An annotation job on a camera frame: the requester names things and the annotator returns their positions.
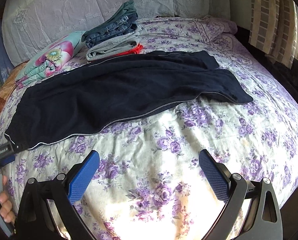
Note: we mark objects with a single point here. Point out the folded floral turquoise blanket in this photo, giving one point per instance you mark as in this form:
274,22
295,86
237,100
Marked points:
51,59

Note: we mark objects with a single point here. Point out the blue patterned cloth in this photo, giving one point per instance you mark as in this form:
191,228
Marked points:
6,66

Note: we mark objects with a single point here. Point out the navy blue pants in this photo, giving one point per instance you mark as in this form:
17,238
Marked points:
86,100

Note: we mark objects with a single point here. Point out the beige checked curtain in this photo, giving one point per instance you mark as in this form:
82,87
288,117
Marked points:
274,29

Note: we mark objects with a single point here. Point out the purple floral bed sheet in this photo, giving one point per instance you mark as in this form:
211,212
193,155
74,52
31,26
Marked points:
149,184

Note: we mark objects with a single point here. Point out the orange brown quilt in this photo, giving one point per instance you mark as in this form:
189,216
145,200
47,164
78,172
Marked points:
8,87

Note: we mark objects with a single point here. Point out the folded grey pants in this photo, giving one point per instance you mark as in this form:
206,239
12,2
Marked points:
116,45

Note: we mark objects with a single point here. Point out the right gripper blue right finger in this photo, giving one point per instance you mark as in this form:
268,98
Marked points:
263,219

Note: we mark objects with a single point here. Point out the person's left hand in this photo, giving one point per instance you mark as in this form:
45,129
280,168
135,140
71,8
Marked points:
6,210

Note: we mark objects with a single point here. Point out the folded red blue garment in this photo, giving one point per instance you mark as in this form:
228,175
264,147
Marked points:
136,50

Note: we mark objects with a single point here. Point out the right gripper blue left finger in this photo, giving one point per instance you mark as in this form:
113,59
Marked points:
35,219

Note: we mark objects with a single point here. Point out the folded blue jeans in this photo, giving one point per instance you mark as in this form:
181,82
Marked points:
124,25

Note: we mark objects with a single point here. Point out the folded dark green pants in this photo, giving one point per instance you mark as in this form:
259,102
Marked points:
126,8

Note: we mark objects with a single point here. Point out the purple floral pillow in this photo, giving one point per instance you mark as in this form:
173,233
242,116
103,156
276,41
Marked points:
211,27

